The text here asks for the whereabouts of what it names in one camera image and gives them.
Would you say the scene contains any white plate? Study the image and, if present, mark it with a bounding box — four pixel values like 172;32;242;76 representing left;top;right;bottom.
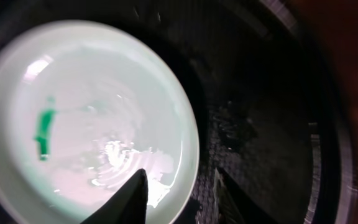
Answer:
0;21;200;223

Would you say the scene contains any black round tray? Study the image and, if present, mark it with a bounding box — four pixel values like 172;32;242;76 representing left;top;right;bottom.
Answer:
0;0;357;223

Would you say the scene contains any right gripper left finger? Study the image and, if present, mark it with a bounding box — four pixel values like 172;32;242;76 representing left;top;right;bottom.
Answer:
81;169;149;224

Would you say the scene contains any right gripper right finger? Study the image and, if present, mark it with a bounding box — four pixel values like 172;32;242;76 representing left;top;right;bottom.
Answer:
214;168;277;224

